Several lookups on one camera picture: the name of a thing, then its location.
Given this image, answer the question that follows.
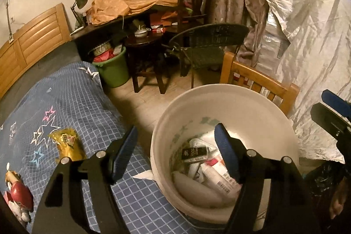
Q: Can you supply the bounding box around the green plastic bucket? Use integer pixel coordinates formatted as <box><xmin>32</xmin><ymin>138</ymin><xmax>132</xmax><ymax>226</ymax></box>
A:
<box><xmin>92</xmin><ymin>46</ymin><xmax>130</xmax><ymax>89</ymax></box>

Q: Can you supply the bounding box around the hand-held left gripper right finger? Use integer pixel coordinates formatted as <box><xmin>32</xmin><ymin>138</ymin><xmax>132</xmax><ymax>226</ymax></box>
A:
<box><xmin>214</xmin><ymin>123</ymin><xmax>321</xmax><ymax>234</ymax></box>

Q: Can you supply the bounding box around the dark wooden desk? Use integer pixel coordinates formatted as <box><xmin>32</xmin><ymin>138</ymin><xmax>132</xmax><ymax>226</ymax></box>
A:
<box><xmin>70</xmin><ymin>8</ymin><xmax>163</xmax><ymax>59</ymax></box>

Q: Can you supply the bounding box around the blue star-print blanket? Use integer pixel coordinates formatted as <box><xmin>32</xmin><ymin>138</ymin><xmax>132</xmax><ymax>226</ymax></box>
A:
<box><xmin>0</xmin><ymin>61</ymin><xmax>198</xmax><ymax>234</ymax></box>

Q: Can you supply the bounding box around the white paper scrap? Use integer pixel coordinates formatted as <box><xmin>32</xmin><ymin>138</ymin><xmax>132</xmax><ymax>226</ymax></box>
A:
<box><xmin>132</xmin><ymin>168</ymin><xmax>154</xmax><ymax>180</ymax></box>

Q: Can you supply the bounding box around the white plastic bucket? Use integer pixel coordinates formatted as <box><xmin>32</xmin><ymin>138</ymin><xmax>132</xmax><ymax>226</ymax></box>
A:
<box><xmin>150</xmin><ymin>83</ymin><xmax>299</xmax><ymax>218</ymax></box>

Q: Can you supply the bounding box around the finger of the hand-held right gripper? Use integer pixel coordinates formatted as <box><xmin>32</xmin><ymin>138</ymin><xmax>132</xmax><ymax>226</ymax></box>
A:
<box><xmin>310</xmin><ymin>102</ymin><xmax>351</xmax><ymax>139</ymax></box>
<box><xmin>321</xmin><ymin>89</ymin><xmax>351</xmax><ymax>117</ymax></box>

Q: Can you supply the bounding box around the wooden headboard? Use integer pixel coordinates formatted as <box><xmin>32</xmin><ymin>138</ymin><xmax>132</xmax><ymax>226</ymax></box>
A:
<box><xmin>0</xmin><ymin>2</ymin><xmax>72</xmax><ymax>99</ymax></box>

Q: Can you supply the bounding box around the red apple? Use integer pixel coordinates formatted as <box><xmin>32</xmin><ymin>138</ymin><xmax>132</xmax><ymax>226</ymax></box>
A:
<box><xmin>8</xmin><ymin>181</ymin><xmax>34</xmax><ymax>209</ymax></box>

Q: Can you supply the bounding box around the dark round side table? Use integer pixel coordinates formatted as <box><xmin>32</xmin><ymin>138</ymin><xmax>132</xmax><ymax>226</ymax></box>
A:
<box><xmin>123</xmin><ymin>31</ymin><xmax>168</xmax><ymax>95</ymax></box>

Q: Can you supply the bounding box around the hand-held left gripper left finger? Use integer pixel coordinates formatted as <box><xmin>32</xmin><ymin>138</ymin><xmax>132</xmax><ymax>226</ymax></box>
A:
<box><xmin>31</xmin><ymin>126</ymin><xmax>138</xmax><ymax>234</ymax></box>

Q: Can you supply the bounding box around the dark wicker chair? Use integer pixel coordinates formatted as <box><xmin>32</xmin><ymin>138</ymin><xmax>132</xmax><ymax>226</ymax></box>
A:
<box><xmin>163</xmin><ymin>23</ymin><xmax>250</xmax><ymax>88</ymax></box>

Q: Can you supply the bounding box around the black patterned packet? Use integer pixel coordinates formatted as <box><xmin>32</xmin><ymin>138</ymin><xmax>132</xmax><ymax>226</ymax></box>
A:
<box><xmin>181</xmin><ymin>147</ymin><xmax>208</xmax><ymax>163</ymax></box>

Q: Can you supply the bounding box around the yellow snack packet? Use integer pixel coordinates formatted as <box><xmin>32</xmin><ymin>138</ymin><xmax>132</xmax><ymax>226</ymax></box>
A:
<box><xmin>48</xmin><ymin>128</ymin><xmax>87</xmax><ymax>162</ymax></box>

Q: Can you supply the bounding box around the white printed wrapper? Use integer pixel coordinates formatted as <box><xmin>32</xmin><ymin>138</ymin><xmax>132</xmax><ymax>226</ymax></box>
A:
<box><xmin>188</xmin><ymin>161</ymin><xmax>209</xmax><ymax>184</ymax></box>

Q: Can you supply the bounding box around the black trash bag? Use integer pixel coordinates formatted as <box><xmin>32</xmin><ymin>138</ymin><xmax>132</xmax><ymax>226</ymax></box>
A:
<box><xmin>303</xmin><ymin>161</ymin><xmax>351</xmax><ymax>234</ymax></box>

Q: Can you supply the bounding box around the orange-white crumpled wrapper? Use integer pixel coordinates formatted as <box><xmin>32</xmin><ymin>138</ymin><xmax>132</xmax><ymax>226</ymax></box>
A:
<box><xmin>7</xmin><ymin>200</ymin><xmax>31</xmax><ymax>224</ymax></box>

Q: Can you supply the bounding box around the dark desk lamp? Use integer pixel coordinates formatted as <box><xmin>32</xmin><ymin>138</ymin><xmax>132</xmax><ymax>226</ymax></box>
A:
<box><xmin>70</xmin><ymin>0</ymin><xmax>89</xmax><ymax>32</ymax></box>

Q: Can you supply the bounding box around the grey bed sheet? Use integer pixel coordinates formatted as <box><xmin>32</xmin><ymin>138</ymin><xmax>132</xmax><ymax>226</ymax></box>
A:
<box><xmin>0</xmin><ymin>41</ymin><xmax>83</xmax><ymax>117</ymax></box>

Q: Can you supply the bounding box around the silver crinkled cloth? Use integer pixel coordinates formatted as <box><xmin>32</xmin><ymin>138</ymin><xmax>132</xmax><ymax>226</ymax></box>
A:
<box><xmin>244</xmin><ymin>0</ymin><xmax>351</xmax><ymax>165</ymax></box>

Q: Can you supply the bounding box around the light wooden chair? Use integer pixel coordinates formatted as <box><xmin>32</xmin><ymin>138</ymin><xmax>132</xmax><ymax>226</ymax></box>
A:
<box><xmin>219</xmin><ymin>51</ymin><xmax>301</xmax><ymax>117</ymax></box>

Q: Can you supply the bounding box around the tan foam block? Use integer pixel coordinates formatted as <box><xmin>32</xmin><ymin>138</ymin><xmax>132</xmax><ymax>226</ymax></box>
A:
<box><xmin>5</xmin><ymin>170</ymin><xmax>22</xmax><ymax>183</ymax></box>

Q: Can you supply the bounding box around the white enamel pot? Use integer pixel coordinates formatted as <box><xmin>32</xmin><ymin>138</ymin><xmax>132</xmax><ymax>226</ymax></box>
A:
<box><xmin>133</xmin><ymin>27</ymin><xmax>152</xmax><ymax>38</ymax></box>

